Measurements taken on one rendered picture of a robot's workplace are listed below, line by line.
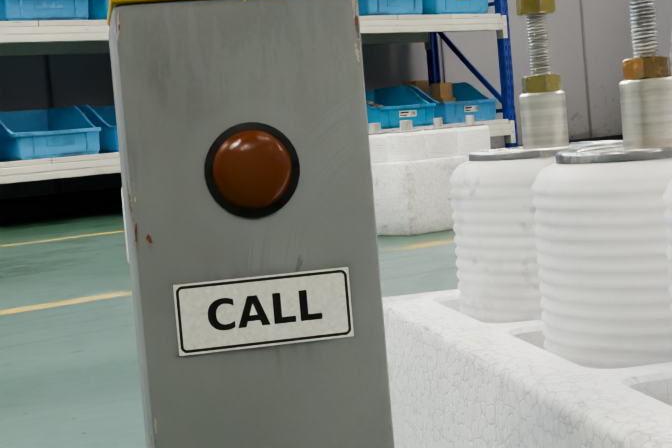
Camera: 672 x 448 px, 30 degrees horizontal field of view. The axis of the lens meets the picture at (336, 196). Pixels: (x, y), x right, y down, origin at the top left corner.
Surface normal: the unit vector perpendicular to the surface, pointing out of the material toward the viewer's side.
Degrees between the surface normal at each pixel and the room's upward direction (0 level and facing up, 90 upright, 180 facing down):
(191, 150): 90
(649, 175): 57
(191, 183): 90
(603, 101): 90
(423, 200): 90
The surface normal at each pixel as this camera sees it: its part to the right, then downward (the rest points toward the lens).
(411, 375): -0.98, 0.09
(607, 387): -0.08, -1.00
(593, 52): 0.60, -0.01
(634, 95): -0.64, 0.09
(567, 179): -0.74, -0.45
